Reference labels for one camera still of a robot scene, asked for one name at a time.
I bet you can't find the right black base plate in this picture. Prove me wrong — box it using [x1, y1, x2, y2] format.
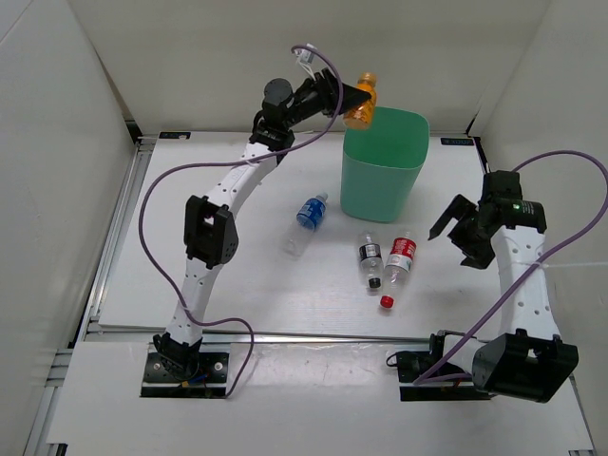
[387, 339, 490, 403]

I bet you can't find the green plastic bin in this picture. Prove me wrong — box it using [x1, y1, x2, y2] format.
[340, 107, 430, 222]

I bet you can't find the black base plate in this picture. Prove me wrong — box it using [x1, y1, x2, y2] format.
[140, 344, 230, 399]
[387, 339, 490, 403]

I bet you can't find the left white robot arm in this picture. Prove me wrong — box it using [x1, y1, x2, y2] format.
[153, 69, 371, 381]

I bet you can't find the orange juice bottle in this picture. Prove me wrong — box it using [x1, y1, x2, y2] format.
[343, 72, 377, 130]

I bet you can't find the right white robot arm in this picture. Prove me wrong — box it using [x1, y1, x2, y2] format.
[421, 171, 579, 403]

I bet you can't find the aluminium frame rail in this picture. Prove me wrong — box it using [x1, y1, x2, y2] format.
[70, 142, 504, 352]

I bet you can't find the red label water bottle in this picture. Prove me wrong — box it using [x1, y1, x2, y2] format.
[380, 230, 417, 310]

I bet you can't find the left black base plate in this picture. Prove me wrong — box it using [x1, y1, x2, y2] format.
[140, 344, 230, 399]

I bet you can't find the blue label water bottle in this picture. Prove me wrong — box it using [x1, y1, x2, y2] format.
[283, 192, 328, 257]

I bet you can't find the black label water bottle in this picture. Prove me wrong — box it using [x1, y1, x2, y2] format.
[357, 230, 384, 291]

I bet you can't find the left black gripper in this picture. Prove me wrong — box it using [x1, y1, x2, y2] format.
[283, 68, 371, 129]

